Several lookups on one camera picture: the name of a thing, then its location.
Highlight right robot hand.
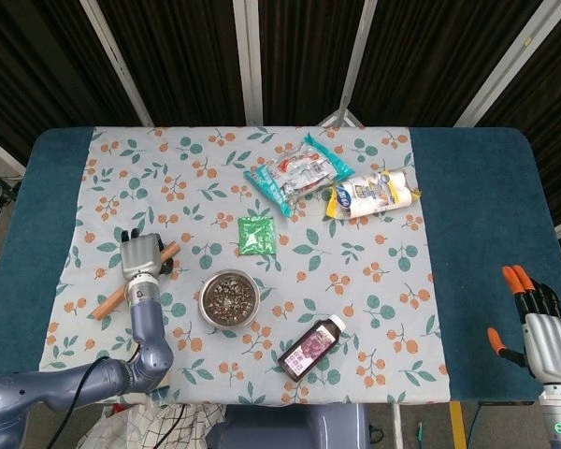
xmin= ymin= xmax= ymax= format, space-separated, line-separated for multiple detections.
xmin=487 ymin=265 xmax=561 ymax=385

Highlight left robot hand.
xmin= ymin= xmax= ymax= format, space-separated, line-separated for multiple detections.
xmin=120 ymin=226 xmax=175 ymax=282

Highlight wooden stick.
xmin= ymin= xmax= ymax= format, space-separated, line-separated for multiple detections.
xmin=91 ymin=240 xmax=180 ymax=322

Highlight stainless steel bowl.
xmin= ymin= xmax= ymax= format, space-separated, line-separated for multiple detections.
xmin=198 ymin=268 xmax=261 ymax=327

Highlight crushed brown white granules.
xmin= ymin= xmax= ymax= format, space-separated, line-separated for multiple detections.
xmin=205 ymin=276 xmax=255 ymax=322

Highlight floral tablecloth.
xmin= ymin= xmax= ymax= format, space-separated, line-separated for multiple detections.
xmin=36 ymin=124 xmax=452 ymax=407

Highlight green sachet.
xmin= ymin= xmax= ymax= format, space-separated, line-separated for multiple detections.
xmin=237 ymin=215 xmax=278 ymax=257

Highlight teal snack bag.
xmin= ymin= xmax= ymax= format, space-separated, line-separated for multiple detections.
xmin=242 ymin=133 xmax=356 ymax=218

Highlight white checked cloth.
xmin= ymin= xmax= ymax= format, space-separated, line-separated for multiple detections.
xmin=77 ymin=400 xmax=228 ymax=449

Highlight white table leg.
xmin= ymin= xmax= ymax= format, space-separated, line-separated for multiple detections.
xmin=391 ymin=403 xmax=404 ymax=449

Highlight grape juice bottle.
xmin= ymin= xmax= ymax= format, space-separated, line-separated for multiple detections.
xmin=277 ymin=313 xmax=348 ymax=383

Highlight yellow white roll package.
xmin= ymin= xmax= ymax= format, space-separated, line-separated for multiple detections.
xmin=325 ymin=167 xmax=424 ymax=222

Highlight blue-grey robot torso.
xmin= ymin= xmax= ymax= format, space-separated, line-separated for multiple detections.
xmin=205 ymin=402 xmax=371 ymax=449

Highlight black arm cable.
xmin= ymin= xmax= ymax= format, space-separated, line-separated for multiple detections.
xmin=67 ymin=355 xmax=139 ymax=415

